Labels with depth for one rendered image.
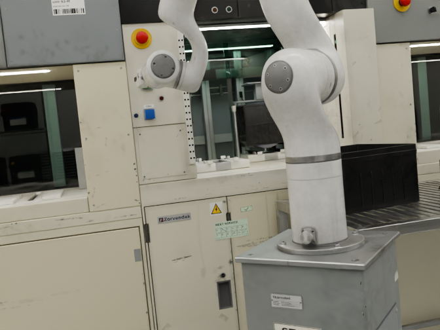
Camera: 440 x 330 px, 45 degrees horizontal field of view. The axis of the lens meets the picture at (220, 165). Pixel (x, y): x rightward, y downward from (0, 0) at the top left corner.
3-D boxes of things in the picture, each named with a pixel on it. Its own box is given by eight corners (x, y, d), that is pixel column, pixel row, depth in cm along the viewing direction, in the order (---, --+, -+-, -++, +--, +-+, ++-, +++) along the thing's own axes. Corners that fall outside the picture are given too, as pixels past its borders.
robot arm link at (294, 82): (349, 156, 116) (341, 46, 114) (311, 165, 101) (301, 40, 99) (301, 158, 123) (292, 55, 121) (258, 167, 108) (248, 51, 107)
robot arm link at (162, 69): (179, 62, 145) (145, 53, 143) (186, 55, 132) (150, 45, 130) (171, 92, 145) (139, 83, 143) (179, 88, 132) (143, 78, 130)
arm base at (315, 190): (348, 256, 103) (341, 163, 102) (262, 253, 113) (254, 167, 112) (374, 235, 119) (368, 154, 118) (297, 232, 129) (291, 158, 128)
